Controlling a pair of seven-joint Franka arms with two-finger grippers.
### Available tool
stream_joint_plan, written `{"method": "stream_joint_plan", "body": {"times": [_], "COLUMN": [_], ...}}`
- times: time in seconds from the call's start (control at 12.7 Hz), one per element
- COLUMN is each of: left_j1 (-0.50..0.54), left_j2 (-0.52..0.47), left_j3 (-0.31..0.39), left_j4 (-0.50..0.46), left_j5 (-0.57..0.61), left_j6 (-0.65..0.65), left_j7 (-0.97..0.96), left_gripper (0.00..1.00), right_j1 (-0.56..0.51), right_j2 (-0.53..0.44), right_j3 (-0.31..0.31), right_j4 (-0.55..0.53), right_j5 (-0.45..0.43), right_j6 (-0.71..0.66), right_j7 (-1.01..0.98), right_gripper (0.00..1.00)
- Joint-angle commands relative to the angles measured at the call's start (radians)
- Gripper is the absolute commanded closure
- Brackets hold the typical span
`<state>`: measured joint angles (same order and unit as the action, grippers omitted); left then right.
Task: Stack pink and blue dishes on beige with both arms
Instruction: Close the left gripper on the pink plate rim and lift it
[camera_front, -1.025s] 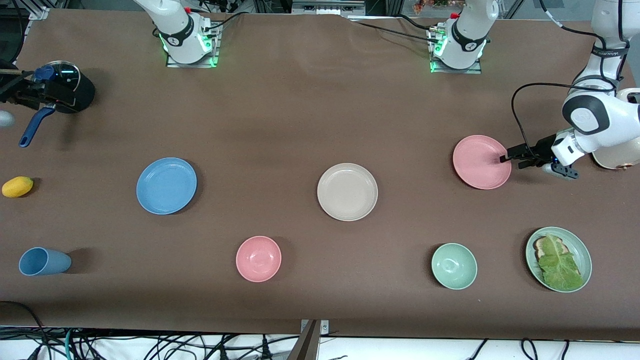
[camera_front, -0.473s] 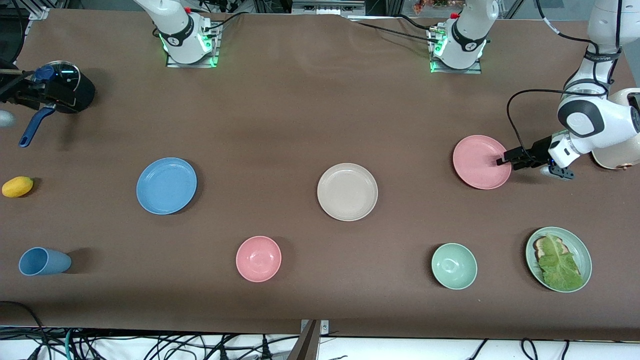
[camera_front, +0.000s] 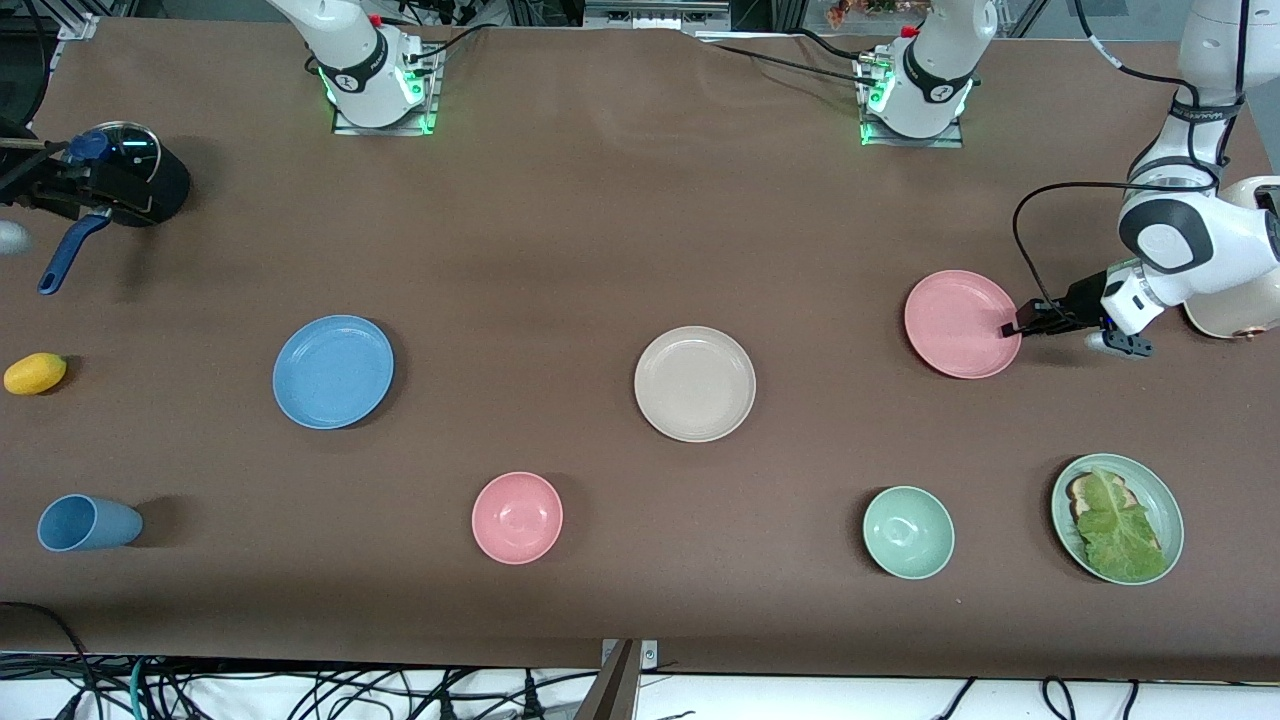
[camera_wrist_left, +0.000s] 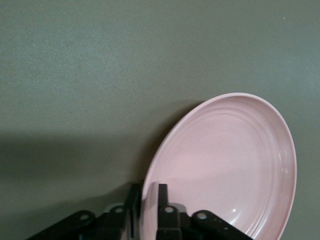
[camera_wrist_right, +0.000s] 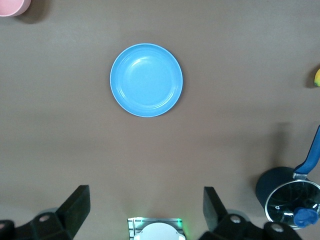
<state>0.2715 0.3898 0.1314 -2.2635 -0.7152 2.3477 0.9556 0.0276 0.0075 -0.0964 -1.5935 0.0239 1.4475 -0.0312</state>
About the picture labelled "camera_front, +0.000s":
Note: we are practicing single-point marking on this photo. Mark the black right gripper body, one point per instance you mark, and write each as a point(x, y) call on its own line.
point(62, 188)

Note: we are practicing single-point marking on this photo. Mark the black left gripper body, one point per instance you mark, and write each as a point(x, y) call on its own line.
point(1082, 297)

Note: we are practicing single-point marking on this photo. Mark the pink shallow plate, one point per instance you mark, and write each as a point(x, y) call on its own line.
point(960, 325)

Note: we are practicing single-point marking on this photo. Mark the blue shallow plate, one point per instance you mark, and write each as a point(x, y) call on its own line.
point(333, 372)

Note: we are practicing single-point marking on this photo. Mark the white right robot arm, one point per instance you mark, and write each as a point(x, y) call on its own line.
point(350, 50)

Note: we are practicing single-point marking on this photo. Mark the glass pot lid blue knob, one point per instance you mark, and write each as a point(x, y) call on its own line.
point(135, 150)

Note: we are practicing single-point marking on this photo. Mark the white kitchen appliance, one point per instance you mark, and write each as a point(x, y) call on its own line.
point(1230, 320)

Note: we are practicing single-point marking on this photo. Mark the toast slice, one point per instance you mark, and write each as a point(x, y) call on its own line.
point(1078, 490)

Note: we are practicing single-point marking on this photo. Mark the yellow lemon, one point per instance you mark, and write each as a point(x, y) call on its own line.
point(35, 373)

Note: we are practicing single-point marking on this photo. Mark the green plate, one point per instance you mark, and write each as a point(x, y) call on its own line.
point(1165, 500)

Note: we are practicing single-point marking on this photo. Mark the green lettuce leaf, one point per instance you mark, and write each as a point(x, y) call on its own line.
point(1120, 540)

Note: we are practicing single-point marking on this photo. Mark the small green bowl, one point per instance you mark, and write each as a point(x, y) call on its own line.
point(908, 532)

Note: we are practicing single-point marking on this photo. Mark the blue cup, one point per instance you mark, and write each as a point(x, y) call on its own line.
point(90, 523)

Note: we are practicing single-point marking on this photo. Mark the beige shallow plate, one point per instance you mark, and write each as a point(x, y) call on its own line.
point(695, 384)

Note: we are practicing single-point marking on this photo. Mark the orange red decoration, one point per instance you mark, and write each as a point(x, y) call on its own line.
point(850, 10)

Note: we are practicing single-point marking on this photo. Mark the brown table cover sheet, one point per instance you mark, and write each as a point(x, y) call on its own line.
point(600, 200)

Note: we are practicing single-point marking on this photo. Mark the small pink bowl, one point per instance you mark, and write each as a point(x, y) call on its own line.
point(517, 518)

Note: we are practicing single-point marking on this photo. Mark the black power plug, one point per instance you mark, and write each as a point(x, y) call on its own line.
point(532, 705)

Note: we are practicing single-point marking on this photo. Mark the metal corner bracket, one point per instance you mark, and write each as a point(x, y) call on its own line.
point(80, 27)

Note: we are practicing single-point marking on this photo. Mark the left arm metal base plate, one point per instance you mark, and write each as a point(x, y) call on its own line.
point(950, 143)

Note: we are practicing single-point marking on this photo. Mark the aluminium frame bar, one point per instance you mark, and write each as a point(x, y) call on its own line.
point(655, 15)

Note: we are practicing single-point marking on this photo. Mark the small metal table bracket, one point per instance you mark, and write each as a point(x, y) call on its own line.
point(650, 655)

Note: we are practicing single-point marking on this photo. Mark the grey camera stand post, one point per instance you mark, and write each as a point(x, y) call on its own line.
point(612, 690)

